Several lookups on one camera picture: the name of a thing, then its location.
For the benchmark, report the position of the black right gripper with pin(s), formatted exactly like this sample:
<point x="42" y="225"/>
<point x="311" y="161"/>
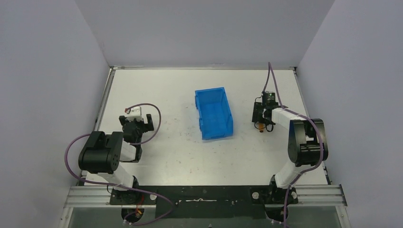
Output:
<point x="257" y="112"/>

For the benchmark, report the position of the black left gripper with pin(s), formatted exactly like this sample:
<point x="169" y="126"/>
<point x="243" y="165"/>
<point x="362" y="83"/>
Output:
<point x="142" y="126"/>

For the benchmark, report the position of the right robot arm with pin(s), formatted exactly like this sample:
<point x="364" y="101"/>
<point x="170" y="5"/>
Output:
<point x="307" y="146"/>

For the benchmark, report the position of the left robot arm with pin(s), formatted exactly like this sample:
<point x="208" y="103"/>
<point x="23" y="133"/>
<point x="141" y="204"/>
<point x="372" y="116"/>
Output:
<point x="103" y="154"/>

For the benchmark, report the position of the blue plastic bin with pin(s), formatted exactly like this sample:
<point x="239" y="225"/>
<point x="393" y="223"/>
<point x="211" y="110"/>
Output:
<point x="215" y="117"/>

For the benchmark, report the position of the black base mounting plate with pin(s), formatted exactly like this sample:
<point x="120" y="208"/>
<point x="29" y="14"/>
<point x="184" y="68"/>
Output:
<point x="209" y="202"/>

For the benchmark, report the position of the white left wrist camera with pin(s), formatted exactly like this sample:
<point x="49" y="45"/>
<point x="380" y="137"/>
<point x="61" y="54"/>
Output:
<point x="133" y="114"/>

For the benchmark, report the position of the aluminium frame rail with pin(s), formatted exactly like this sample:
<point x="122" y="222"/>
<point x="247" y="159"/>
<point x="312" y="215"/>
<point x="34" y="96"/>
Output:
<point x="101" y="197"/>

